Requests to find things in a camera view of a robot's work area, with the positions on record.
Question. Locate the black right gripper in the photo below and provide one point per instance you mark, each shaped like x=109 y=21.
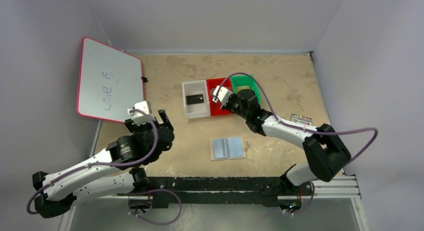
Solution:
x=228 y=103

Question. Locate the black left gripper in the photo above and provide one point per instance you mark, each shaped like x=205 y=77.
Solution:
x=149 y=124

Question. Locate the green plastic bin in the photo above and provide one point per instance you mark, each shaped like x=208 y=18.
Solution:
x=241 y=82

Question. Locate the red plastic bin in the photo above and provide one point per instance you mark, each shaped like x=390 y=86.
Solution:
x=215 y=107

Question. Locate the white plastic bin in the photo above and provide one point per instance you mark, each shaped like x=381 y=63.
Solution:
x=198 y=110

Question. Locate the beige leather card holder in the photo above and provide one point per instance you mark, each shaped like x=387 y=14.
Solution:
x=236 y=148

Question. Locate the pack of coloured markers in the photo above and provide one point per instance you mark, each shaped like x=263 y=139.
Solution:
x=300 y=119

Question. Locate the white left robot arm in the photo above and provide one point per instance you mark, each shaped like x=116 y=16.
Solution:
x=115 y=170

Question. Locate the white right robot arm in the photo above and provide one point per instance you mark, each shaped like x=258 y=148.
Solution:
x=325 y=152

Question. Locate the black credit card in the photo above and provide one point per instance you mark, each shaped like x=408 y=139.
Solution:
x=194 y=99

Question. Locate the pink framed whiteboard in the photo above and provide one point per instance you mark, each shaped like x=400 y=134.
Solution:
x=110 y=81

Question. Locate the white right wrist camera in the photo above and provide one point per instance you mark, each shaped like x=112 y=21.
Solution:
x=221 y=94

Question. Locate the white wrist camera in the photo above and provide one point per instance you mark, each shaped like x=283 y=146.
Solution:
x=221 y=94
x=141 y=113

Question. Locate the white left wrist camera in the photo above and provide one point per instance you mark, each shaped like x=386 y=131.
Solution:
x=141 y=113

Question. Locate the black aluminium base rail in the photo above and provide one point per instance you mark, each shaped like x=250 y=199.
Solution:
x=266 y=191

